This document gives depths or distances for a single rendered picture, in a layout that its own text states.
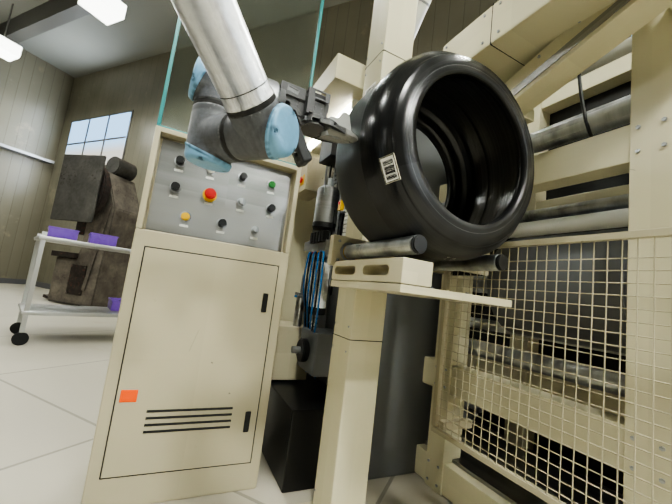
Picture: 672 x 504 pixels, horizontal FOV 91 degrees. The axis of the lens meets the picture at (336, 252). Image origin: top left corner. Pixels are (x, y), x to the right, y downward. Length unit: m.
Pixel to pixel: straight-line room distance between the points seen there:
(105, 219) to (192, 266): 5.46
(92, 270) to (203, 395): 5.53
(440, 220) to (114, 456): 1.23
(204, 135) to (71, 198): 6.30
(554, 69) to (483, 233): 0.63
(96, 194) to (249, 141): 6.03
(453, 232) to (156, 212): 1.01
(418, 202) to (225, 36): 0.48
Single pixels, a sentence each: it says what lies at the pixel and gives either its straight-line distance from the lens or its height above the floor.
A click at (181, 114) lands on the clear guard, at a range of 1.44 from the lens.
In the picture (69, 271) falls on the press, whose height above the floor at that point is 0.55.
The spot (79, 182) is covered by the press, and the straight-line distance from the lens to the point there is 6.92.
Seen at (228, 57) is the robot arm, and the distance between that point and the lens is 0.58.
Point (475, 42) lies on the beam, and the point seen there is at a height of 1.68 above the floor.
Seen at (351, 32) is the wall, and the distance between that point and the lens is 6.36.
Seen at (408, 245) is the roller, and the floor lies 0.89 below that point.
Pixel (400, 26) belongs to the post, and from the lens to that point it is 1.51.
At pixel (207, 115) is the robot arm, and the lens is 0.72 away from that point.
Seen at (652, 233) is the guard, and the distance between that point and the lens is 1.03.
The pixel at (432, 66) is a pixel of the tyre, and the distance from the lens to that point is 0.93.
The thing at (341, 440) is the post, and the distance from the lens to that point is 1.20.
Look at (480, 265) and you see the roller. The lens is 0.99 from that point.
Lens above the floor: 0.77
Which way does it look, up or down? 7 degrees up
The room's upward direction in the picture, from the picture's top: 7 degrees clockwise
